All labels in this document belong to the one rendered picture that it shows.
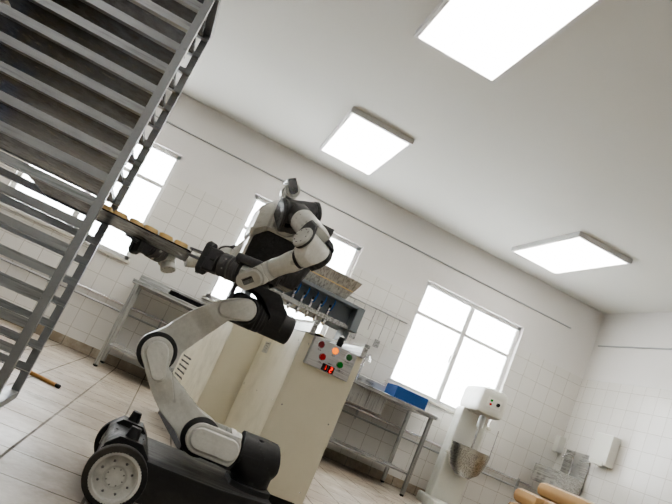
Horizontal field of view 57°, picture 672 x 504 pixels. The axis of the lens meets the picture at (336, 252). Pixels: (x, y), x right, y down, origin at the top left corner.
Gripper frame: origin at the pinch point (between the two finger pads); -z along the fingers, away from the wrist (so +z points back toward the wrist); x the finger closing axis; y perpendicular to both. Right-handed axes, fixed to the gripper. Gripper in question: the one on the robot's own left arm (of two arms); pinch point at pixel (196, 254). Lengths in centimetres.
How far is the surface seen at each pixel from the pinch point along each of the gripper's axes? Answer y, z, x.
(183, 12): 19, -40, 80
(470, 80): -193, 26, 213
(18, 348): 25, -27, -52
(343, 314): -180, 13, 23
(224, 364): -140, -29, -34
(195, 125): -379, -282, 185
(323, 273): -163, -5, 40
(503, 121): -236, 53, 213
